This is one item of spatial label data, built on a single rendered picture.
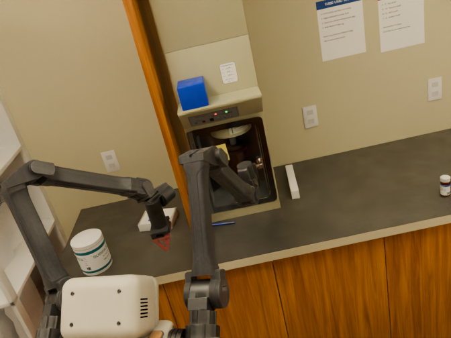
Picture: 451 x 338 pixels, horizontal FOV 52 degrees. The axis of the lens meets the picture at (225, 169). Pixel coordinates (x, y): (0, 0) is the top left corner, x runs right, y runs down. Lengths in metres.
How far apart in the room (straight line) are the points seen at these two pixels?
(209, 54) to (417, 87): 1.16
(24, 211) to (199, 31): 0.88
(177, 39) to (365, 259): 1.13
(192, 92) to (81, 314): 0.89
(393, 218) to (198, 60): 0.97
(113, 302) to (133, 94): 1.34
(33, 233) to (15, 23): 1.19
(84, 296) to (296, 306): 1.10
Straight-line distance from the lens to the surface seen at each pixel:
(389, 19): 2.38
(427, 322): 2.33
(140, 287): 1.16
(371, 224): 1.91
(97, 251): 1.97
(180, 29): 1.78
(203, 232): 1.23
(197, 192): 1.24
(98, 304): 1.18
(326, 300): 2.08
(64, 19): 2.28
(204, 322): 1.20
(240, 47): 1.79
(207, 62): 1.80
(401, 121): 2.55
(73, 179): 1.50
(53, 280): 1.40
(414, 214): 1.97
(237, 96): 1.76
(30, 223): 1.41
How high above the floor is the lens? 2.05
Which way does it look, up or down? 26 degrees down
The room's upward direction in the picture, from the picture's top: 14 degrees counter-clockwise
